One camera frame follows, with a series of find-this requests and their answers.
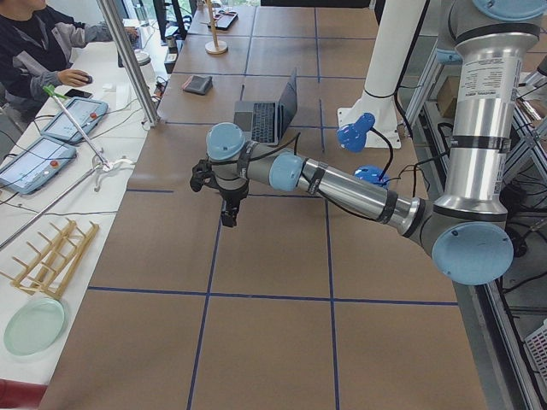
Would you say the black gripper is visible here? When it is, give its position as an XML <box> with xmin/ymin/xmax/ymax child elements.
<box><xmin>220</xmin><ymin>187</ymin><xmax>249</xmax><ymax>227</ymax></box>

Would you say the grey laptop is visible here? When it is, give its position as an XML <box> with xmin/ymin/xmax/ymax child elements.
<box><xmin>233</xmin><ymin>68</ymin><xmax>297</xmax><ymax>146</ymax></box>

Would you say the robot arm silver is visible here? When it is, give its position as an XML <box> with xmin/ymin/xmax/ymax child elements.
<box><xmin>190</xmin><ymin>1</ymin><xmax>546</xmax><ymax>285</ymax></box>

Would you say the folded grey cloth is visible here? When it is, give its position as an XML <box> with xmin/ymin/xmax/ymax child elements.
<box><xmin>182</xmin><ymin>75</ymin><xmax>213</xmax><ymax>96</ymax></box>

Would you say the metal rod stand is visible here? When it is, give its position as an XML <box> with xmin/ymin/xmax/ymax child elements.
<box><xmin>1</xmin><ymin>85</ymin><xmax>135</xmax><ymax>248</ymax></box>

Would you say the blue desk lamp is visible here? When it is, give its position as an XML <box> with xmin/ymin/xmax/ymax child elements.
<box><xmin>337</xmin><ymin>113</ymin><xmax>394</xmax><ymax>189</ymax></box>

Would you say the wooden mug tree stand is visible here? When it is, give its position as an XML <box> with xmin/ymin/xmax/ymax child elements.
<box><xmin>203</xmin><ymin>0</ymin><xmax>228</xmax><ymax>56</ymax></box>

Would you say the blue teach pendant far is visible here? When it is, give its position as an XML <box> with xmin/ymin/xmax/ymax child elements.
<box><xmin>40</xmin><ymin>97</ymin><xmax>109</xmax><ymax>145</ymax></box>

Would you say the blue teach pendant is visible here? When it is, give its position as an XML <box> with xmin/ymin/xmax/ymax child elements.
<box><xmin>40</xmin><ymin>97</ymin><xmax>109</xmax><ymax>145</ymax></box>
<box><xmin>1</xmin><ymin>137</ymin><xmax>77</xmax><ymax>195</ymax></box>

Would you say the white kettle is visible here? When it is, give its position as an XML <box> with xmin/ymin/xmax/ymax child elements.
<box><xmin>134</xmin><ymin>49</ymin><xmax>156</xmax><ymax>84</ymax></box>

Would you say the wooden dish rack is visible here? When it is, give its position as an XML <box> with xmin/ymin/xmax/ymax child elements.
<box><xmin>1</xmin><ymin>218</ymin><xmax>99</xmax><ymax>301</ymax></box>

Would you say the blue teach pendant near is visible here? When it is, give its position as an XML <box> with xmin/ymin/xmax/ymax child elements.
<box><xmin>1</xmin><ymin>137</ymin><xmax>77</xmax><ymax>195</ymax></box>

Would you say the black smartphone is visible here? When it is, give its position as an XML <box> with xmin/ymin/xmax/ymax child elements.
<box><xmin>64</xmin><ymin>88</ymin><xmax>92</xmax><ymax>98</ymax></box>

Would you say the green glass plate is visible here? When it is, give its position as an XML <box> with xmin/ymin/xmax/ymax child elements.
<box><xmin>3</xmin><ymin>297</ymin><xmax>65</xmax><ymax>356</ymax></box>

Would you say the seated person dark jacket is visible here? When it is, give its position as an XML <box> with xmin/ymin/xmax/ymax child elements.
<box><xmin>1</xmin><ymin>1</ymin><xmax>113</xmax><ymax>114</ymax></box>

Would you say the white plastic basket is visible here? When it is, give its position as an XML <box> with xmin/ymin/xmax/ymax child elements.
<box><xmin>525</xmin><ymin>319</ymin><xmax>547</xmax><ymax>382</ymax></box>

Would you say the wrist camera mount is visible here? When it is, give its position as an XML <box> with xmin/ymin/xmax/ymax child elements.
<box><xmin>190</xmin><ymin>159</ymin><xmax>218</xmax><ymax>192</ymax></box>

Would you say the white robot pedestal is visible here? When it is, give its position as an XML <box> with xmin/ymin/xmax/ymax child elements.
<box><xmin>338</xmin><ymin>0</ymin><xmax>427</xmax><ymax>149</ymax></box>

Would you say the aluminium frame post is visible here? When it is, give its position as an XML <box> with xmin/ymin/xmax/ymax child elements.
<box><xmin>97</xmin><ymin>0</ymin><xmax>160</xmax><ymax>127</ymax></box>

